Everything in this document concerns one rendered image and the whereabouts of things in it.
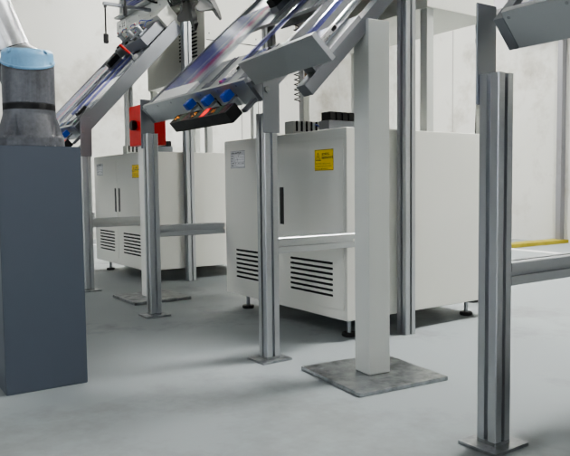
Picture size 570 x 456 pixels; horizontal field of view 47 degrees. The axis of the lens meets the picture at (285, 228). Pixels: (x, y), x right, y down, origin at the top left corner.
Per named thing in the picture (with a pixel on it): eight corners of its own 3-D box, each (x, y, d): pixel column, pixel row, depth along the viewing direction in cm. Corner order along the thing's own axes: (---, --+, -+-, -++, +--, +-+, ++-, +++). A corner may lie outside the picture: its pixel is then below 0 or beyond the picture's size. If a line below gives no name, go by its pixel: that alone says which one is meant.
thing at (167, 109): (259, 101, 173) (242, 80, 170) (156, 122, 228) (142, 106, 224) (261, 99, 174) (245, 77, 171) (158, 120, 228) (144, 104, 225)
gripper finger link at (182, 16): (175, 32, 190) (172, 3, 183) (192, 24, 193) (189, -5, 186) (183, 36, 189) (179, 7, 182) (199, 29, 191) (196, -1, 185)
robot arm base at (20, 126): (2, 145, 144) (0, 99, 143) (-10, 148, 157) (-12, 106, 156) (72, 147, 152) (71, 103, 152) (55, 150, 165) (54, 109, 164)
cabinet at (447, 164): (346, 342, 192) (345, 127, 188) (226, 307, 249) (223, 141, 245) (491, 315, 229) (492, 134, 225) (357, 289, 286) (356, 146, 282)
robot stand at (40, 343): (5, 396, 146) (-5, 145, 142) (-9, 376, 161) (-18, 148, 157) (88, 382, 156) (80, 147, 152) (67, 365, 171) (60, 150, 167)
